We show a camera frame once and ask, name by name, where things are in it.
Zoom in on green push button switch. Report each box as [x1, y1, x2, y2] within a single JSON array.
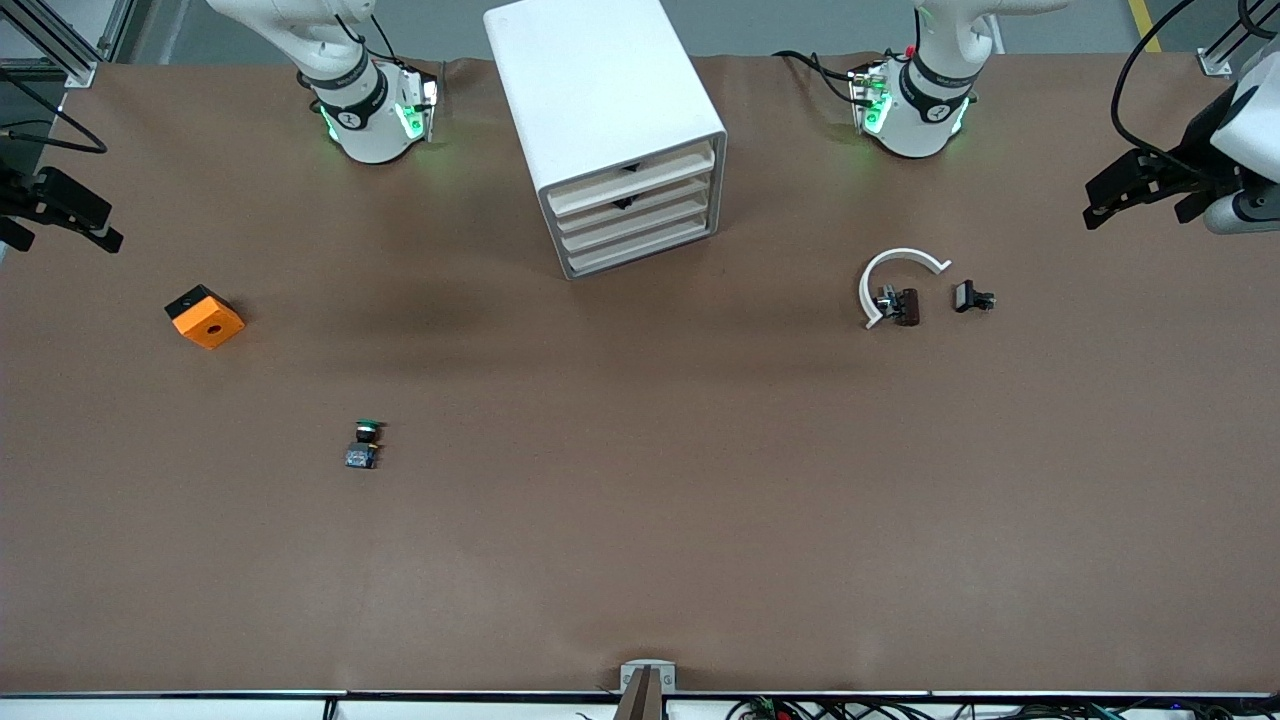
[[344, 417, 387, 471]]

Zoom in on orange and black box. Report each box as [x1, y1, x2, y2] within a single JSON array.
[[164, 284, 246, 351]]

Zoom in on white curved plastic arc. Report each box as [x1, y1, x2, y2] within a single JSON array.
[[860, 247, 952, 330]]

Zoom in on dark brown small component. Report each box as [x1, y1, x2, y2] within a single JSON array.
[[876, 286, 921, 328]]

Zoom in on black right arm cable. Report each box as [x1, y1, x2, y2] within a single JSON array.
[[0, 70, 108, 156]]

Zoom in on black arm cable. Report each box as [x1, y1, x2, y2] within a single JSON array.
[[1112, 0, 1201, 166], [0, 70, 108, 156]]

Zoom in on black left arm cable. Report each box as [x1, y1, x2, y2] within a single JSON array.
[[1112, 0, 1201, 166]]

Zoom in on aluminium frame profile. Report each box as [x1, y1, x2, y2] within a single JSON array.
[[1197, 0, 1280, 78], [0, 0, 136, 89]]

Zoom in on black left base cable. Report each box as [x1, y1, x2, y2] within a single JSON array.
[[772, 48, 871, 106]]

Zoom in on black base cable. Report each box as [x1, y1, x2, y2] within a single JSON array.
[[330, 10, 401, 71], [772, 48, 871, 106]]

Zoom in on black right base cable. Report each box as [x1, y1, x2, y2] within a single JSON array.
[[330, 10, 401, 71]]

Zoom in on grey table edge bracket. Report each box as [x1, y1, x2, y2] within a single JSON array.
[[620, 660, 677, 693]]

